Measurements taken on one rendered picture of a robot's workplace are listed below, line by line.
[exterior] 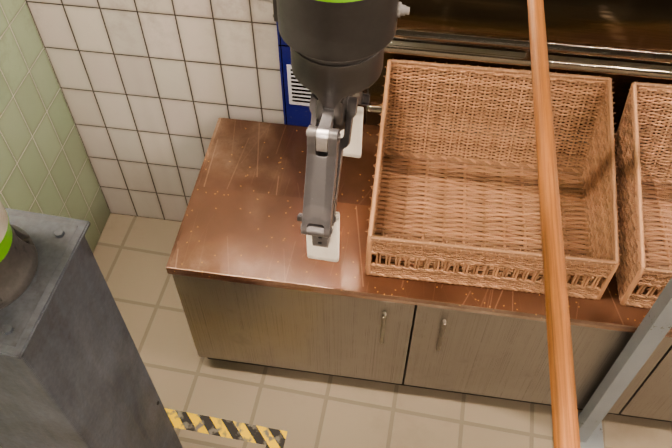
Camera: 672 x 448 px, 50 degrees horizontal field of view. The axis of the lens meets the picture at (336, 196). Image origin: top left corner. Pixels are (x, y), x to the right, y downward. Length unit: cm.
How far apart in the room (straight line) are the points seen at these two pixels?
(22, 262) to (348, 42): 65
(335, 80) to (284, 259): 122
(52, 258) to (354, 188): 99
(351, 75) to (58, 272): 62
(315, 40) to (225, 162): 145
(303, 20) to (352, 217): 133
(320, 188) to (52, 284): 55
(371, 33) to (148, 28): 149
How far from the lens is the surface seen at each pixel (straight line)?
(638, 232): 172
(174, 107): 216
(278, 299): 180
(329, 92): 57
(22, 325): 103
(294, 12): 52
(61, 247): 108
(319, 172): 58
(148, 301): 244
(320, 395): 221
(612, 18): 181
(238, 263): 176
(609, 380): 194
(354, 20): 51
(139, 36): 201
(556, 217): 108
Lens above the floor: 203
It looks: 51 degrees down
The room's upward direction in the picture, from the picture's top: straight up
